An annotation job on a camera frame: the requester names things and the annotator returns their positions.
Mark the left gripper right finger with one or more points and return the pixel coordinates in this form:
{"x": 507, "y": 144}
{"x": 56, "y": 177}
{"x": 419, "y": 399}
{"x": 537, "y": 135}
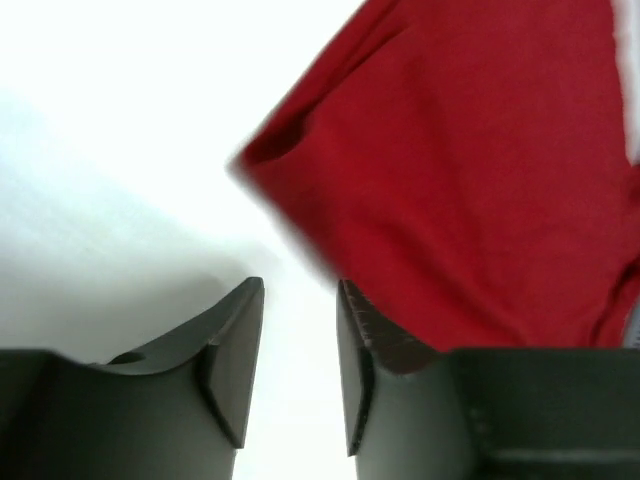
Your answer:
{"x": 412, "y": 412}

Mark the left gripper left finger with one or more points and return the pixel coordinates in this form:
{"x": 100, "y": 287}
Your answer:
{"x": 176, "y": 407}

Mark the red t shirt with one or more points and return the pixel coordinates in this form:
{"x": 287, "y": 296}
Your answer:
{"x": 472, "y": 166}

